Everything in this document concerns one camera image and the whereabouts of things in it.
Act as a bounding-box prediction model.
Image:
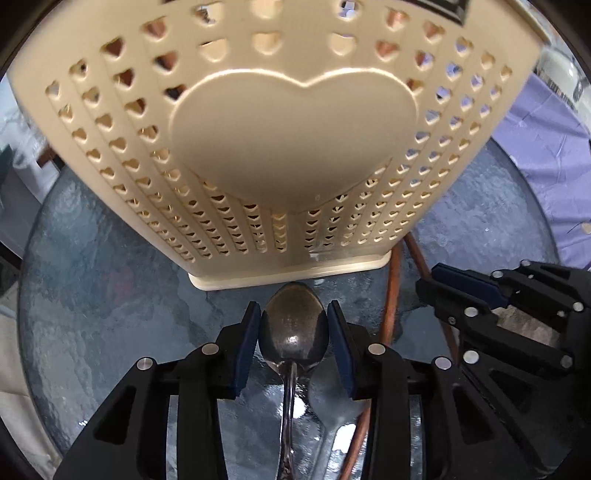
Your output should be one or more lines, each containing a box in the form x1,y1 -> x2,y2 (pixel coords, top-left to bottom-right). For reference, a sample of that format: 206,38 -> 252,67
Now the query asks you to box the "round glass table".
18,141 -> 560,479

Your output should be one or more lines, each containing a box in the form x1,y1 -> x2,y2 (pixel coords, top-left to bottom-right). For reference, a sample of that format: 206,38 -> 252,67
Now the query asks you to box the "cream plastic utensil holder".
5,1 -> 549,290

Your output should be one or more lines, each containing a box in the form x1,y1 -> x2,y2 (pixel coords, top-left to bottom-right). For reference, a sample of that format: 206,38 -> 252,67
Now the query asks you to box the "brown wooden chopstick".
404,233 -> 459,363
338,241 -> 406,480

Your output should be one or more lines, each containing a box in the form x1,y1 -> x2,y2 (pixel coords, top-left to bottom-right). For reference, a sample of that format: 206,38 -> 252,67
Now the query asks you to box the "large steel spoon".
259,282 -> 329,479

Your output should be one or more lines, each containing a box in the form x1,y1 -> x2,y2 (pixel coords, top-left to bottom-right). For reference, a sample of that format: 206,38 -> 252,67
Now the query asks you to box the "beige hanging cloth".
0,313 -> 66,480

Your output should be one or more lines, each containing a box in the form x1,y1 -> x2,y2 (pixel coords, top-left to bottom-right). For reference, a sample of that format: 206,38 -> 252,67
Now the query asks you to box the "purple floral cloth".
493,74 -> 590,270

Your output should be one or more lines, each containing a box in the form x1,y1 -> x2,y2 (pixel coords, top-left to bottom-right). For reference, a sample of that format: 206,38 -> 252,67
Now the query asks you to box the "white electric kettle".
534,47 -> 590,115

